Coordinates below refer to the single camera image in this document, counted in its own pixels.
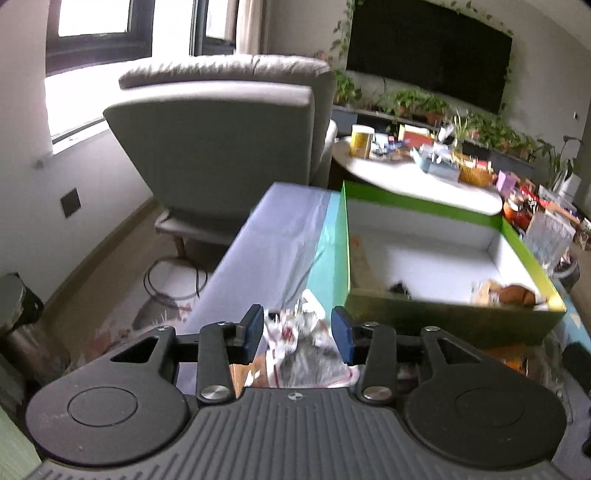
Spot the green cardboard box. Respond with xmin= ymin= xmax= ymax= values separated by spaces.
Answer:
xmin=338 ymin=182 xmax=567 ymax=349

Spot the spider plant in vase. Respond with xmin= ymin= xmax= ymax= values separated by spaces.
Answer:
xmin=445 ymin=111 xmax=480 ymax=153

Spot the teal storage tray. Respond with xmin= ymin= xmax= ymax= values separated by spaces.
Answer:
xmin=411 ymin=145 xmax=460 ymax=182

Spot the black wall television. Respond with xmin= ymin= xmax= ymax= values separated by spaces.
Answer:
xmin=346 ymin=1 xmax=512 ymax=113

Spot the black wall socket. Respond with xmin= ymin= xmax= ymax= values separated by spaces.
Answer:
xmin=60 ymin=188 xmax=81 ymax=218

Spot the wicker basket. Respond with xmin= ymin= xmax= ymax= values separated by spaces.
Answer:
xmin=453 ymin=153 xmax=496 ymax=187

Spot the white crinkled snack packet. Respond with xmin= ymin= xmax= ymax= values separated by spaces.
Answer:
xmin=263 ymin=289 xmax=360 ymax=389

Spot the patterned blue grey tablecloth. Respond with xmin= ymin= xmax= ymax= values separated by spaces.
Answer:
xmin=185 ymin=183 xmax=590 ymax=345

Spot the yellow sachima snack packet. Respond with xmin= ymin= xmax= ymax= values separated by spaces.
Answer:
xmin=471 ymin=280 xmax=546 ymax=308

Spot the grey armchair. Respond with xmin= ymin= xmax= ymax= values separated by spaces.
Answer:
xmin=103 ymin=54 xmax=338 ymax=253

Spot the yellow can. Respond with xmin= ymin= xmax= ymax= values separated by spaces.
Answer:
xmin=349 ymin=124 xmax=375 ymax=159

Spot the black framed window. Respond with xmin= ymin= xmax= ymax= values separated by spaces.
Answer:
xmin=45 ymin=1 xmax=239 ymax=76

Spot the round white coffee table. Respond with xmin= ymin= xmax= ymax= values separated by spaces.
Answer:
xmin=332 ymin=137 xmax=503 ymax=216

